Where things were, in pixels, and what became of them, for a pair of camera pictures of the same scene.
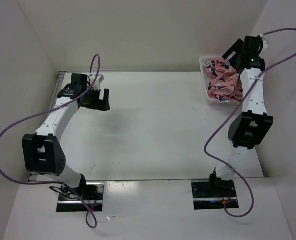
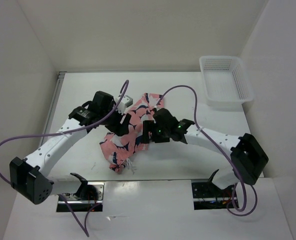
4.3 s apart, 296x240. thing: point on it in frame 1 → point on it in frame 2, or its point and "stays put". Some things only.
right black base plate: [212, 195] stays put
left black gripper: [102, 105] → [120, 129]
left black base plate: [94, 197] stays put
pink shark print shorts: [224, 81] → [118, 149]
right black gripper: [237, 48] → [148, 125]
